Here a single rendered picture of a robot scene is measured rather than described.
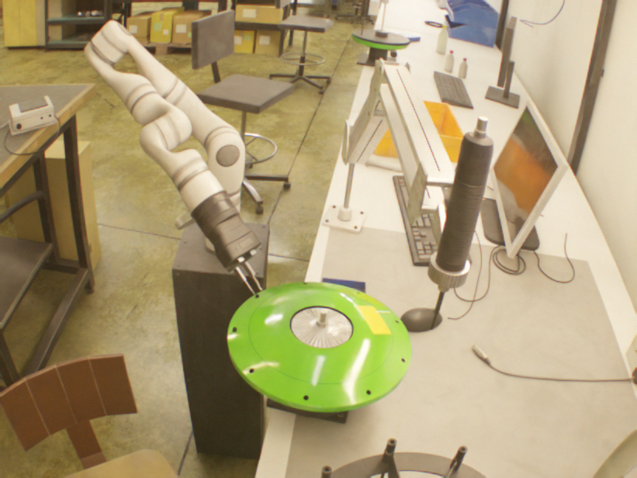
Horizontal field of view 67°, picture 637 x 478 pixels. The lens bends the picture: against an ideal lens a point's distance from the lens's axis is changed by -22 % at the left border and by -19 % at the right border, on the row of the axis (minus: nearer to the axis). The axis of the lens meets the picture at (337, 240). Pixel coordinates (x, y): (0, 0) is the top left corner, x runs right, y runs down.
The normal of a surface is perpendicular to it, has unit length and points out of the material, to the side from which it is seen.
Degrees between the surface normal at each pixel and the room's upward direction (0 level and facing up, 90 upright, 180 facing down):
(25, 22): 90
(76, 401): 90
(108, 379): 90
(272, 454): 0
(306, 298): 8
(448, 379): 0
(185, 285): 90
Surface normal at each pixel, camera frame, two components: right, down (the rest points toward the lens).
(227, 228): 0.62, -0.31
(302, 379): 0.02, -0.58
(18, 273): 0.11, -0.83
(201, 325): 0.03, 0.56
